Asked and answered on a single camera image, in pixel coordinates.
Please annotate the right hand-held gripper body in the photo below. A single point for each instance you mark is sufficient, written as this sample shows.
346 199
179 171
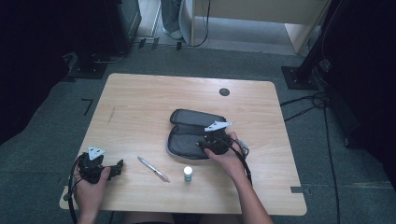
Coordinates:
218 143

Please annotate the black zip pencil pouch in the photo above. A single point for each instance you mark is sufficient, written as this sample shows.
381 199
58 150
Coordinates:
185 141

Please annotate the dark cabinet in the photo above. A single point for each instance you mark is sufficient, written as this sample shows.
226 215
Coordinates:
123 21

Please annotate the small white-capped bottle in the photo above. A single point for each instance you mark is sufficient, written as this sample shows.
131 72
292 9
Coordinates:
188 174

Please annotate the person's leg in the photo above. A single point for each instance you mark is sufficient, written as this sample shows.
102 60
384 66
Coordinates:
221 219
149 218

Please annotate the black round table grommet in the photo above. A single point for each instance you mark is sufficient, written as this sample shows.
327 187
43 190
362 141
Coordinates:
224 91

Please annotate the person's left hand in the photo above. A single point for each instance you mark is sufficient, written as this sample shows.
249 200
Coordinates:
90 196

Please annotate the black stand with base plate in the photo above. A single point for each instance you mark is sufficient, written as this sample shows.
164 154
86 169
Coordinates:
299 77
88 70

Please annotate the silver pen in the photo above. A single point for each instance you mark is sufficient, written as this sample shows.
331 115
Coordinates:
153 169

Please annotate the light wooden partition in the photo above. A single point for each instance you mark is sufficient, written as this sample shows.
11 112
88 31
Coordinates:
261 11

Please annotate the dark curtain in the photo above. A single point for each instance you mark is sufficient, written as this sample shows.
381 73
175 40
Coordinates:
25 62
367 77

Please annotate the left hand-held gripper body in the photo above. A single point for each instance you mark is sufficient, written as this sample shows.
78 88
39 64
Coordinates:
90 169

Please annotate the person's left leg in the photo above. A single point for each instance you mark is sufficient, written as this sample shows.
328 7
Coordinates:
149 218

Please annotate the person's right leg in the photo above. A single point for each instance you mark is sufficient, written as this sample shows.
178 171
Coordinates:
221 219

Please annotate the person's right hand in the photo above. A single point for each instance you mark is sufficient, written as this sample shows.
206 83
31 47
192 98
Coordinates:
233 163

